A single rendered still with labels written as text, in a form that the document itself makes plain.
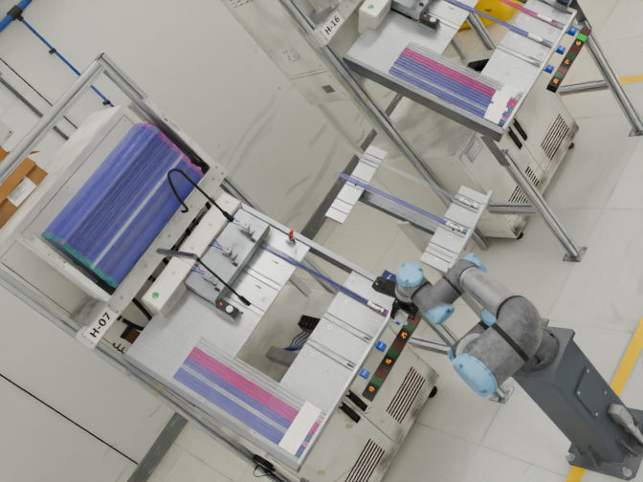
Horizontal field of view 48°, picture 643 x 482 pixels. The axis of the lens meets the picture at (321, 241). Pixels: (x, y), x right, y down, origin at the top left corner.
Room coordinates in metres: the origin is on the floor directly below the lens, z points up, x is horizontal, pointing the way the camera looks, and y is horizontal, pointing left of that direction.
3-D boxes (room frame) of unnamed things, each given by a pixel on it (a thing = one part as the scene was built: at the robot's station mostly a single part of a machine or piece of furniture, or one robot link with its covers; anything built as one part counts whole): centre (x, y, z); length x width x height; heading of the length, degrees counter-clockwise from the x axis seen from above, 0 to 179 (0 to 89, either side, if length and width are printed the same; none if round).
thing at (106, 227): (2.42, 0.38, 1.52); 0.51 x 0.13 x 0.27; 113
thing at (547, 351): (1.60, -0.23, 0.60); 0.15 x 0.15 x 0.10
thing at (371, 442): (2.51, 0.49, 0.31); 0.70 x 0.65 x 0.62; 113
